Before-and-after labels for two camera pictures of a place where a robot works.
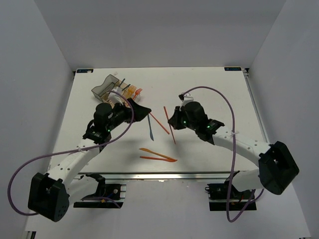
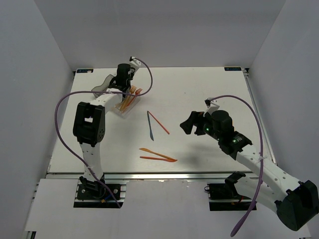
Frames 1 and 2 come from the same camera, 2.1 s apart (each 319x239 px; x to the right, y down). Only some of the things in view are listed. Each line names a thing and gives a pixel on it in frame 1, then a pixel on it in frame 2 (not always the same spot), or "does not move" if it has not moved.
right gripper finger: (176, 120) → (187, 125)
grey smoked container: (99, 92) does not move
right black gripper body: (186, 122) → (204, 126)
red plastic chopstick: (159, 123) does not move
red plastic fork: (138, 91) does not move
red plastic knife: (157, 158) does not move
